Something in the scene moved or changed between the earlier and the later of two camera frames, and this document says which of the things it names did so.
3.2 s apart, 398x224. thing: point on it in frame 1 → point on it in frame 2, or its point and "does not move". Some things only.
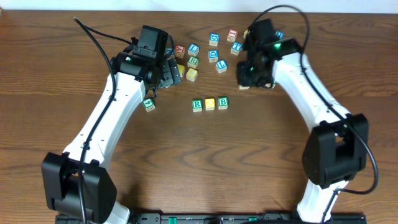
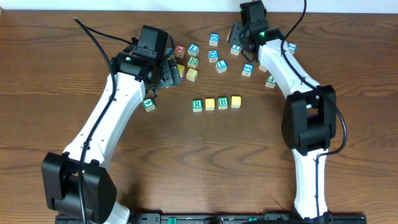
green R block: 197,104 does not move
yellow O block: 209,104 does not move
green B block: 222,102 does not move
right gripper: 245,78 → 237,26
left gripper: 171,72 does not move
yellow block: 241,87 → 236,101
